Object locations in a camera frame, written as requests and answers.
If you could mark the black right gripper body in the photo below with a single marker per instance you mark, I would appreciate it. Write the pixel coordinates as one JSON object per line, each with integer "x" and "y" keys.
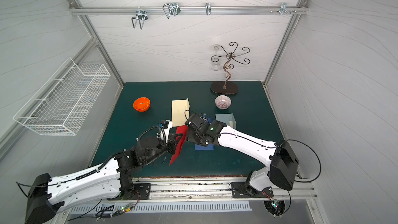
{"x": 193, "y": 129}

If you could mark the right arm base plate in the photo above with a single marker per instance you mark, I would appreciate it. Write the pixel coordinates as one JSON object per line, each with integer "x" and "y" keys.
{"x": 241, "y": 190}

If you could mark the metal hook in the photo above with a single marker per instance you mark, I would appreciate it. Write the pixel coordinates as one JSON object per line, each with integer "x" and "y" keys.
{"x": 139, "y": 19}
{"x": 208, "y": 9}
{"x": 283, "y": 10}
{"x": 171, "y": 9}

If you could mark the white wire basket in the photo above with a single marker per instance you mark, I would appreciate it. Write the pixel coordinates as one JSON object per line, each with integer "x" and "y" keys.
{"x": 61, "y": 105}

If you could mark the light blue envelope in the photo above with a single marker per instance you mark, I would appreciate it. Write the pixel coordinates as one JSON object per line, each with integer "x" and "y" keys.
{"x": 228, "y": 119}

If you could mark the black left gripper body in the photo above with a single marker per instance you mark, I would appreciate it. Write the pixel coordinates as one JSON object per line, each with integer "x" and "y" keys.
{"x": 171, "y": 138}

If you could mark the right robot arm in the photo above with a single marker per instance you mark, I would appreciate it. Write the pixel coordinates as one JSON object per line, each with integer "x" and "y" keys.
{"x": 280, "y": 162}

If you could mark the dark jewelry stand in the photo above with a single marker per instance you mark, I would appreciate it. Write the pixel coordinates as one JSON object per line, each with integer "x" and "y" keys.
{"x": 227, "y": 87}

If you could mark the striped ceramic bowl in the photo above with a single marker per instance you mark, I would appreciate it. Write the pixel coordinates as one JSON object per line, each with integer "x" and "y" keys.
{"x": 223, "y": 102}

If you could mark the aluminium crossbar rail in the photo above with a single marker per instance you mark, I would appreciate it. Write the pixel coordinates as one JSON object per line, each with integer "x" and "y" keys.
{"x": 185, "y": 10}

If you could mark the red envelope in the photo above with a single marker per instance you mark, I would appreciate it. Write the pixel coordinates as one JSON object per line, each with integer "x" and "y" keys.
{"x": 180, "y": 130}

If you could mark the cream envelope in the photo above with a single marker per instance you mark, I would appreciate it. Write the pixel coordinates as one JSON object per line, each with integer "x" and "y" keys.
{"x": 179, "y": 115}

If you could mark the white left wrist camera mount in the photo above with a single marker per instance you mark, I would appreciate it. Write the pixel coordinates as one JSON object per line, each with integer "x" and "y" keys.
{"x": 165, "y": 126}

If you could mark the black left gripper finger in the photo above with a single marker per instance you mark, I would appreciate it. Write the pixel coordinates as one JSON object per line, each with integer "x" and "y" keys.
{"x": 172, "y": 149}
{"x": 175, "y": 138}

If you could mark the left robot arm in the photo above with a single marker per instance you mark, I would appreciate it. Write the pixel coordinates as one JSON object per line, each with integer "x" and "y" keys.
{"x": 110, "y": 180}

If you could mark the orange plastic bowl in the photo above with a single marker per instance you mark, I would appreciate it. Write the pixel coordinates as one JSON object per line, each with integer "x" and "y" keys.
{"x": 142, "y": 104}

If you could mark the dark blue envelope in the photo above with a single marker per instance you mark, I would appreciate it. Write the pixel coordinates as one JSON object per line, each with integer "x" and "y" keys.
{"x": 205, "y": 146}

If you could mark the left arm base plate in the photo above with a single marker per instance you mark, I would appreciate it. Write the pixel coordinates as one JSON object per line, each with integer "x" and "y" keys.
{"x": 137, "y": 191}

